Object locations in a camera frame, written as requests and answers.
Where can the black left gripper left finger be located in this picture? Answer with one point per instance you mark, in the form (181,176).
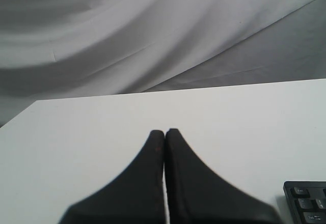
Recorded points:
(134,196)

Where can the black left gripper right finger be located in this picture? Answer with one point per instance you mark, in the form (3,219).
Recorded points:
(196,194)

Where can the black acer keyboard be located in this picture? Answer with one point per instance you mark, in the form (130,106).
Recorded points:
(306,201)

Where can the white backdrop cloth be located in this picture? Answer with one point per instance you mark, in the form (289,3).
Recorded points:
(53,49)

